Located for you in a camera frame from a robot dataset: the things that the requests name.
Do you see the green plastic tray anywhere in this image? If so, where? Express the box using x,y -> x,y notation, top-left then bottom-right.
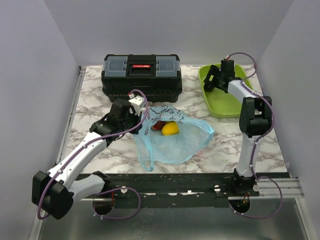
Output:
198,64 -> 256,119

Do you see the dark purple fake fruit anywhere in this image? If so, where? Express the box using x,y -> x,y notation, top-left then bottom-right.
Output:
203,83 -> 215,93

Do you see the purple cable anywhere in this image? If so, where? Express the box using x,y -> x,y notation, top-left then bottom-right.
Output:
36,89 -> 150,221
223,51 -> 284,220

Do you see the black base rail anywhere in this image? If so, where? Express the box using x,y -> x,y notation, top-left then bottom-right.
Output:
77,172 -> 278,210

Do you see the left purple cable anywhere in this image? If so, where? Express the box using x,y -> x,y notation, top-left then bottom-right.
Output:
36,89 -> 150,221

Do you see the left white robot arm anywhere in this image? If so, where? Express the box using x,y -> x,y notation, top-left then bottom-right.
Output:
31,96 -> 148,220

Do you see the yellow fake lemon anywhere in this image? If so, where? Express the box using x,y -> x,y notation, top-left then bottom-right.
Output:
161,121 -> 179,136

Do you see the black plastic toolbox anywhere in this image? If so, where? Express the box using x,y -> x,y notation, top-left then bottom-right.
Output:
101,54 -> 183,103

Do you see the aluminium frame rail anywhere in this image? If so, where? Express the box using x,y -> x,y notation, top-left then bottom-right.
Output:
27,66 -> 305,240

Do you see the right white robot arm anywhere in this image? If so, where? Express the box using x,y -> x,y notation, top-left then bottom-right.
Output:
203,59 -> 273,196

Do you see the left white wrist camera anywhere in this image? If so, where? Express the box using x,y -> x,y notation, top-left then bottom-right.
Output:
128,93 -> 146,116

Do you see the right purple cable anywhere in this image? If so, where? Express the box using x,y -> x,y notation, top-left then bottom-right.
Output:
223,51 -> 284,220

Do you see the red fake fruit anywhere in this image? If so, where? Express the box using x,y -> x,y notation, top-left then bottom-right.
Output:
150,120 -> 166,131

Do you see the blue plastic bag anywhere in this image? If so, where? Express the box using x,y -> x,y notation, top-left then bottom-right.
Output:
134,105 -> 215,172

